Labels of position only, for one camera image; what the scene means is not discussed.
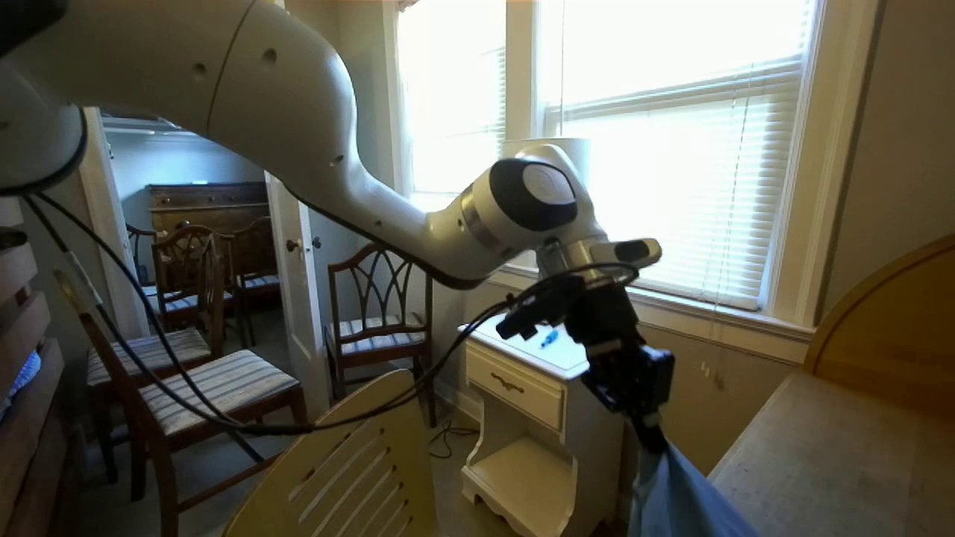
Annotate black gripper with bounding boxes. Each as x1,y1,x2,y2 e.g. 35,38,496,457
565,281,678,457

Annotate blue cloth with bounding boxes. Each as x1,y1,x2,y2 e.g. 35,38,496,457
626,445,763,537

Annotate arched lattice back wooden chair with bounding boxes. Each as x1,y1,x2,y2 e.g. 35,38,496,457
326,239,438,426

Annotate light wooden slatted chair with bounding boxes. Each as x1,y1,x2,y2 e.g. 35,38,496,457
221,367,441,537

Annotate dark wooden dining chair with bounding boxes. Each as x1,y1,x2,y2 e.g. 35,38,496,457
226,215,284,345

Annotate dark wooden striped-seat chair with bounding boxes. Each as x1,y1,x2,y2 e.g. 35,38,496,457
54,266,309,537
83,220,235,479

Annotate white nightstand with drawer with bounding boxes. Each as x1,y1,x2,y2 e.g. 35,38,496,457
456,312,629,537

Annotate white window blinds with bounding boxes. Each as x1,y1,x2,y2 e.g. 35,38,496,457
396,0,824,312

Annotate bed with beige cover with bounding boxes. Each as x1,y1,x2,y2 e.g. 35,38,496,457
703,236,955,537

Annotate white framed window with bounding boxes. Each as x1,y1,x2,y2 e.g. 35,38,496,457
381,0,887,367

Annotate white door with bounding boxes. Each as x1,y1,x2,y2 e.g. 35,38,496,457
262,174,333,420

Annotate dark wooden dresser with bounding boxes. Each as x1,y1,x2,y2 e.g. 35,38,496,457
145,179,271,242

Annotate wooden slatted shelf unit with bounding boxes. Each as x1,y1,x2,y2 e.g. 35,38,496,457
0,223,83,537

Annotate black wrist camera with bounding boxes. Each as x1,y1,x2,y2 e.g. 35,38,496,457
491,273,590,342

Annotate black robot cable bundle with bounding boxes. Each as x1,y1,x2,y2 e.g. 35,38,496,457
17,188,600,472

